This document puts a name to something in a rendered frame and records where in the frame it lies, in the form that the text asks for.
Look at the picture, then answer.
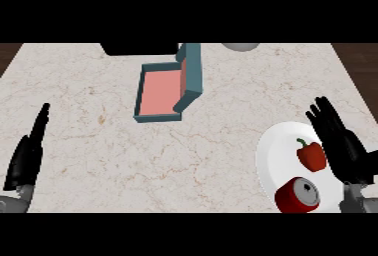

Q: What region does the open teal box pink inside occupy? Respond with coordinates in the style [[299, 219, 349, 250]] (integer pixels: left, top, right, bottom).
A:
[[132, 43, 203, 124]]

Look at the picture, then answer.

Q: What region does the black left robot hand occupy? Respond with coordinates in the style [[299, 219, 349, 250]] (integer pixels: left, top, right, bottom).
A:
[[2, 102, 51, 192]]

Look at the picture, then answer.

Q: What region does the red bell pepper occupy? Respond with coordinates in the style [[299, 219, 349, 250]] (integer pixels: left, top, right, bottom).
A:
[[295, 137, 327, 173]]

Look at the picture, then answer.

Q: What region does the red can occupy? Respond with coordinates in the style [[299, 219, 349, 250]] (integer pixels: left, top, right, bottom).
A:
[[273, 176, 321, 214]]

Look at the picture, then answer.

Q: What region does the white round plate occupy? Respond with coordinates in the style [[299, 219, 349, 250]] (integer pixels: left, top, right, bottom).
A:
[[255, 121, 345, 214]]

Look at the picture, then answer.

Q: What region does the grey round bowl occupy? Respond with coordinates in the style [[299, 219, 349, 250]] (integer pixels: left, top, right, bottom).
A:
[[220, 43, 261, 53]]

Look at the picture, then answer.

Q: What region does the black block appliance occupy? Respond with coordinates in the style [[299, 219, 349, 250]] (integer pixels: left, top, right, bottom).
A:
[[100, 43, 180, 57]]

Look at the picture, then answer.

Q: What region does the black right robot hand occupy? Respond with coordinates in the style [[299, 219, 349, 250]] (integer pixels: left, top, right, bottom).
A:
[[304, 96, 378, 186]]

